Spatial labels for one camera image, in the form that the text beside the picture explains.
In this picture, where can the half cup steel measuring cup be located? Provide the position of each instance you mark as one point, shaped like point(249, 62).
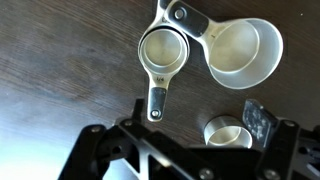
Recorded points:
point(226, 135)

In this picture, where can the quarter cup steel measuring cup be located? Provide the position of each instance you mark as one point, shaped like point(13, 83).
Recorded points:
point(163, 50)

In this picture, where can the largest steel measuring cup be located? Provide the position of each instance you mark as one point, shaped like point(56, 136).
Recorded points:
point(240, 46)

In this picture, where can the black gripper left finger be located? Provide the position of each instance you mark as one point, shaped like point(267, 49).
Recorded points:
point(100, 153)

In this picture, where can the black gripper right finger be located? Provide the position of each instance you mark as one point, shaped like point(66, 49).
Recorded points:
point(283, 150)

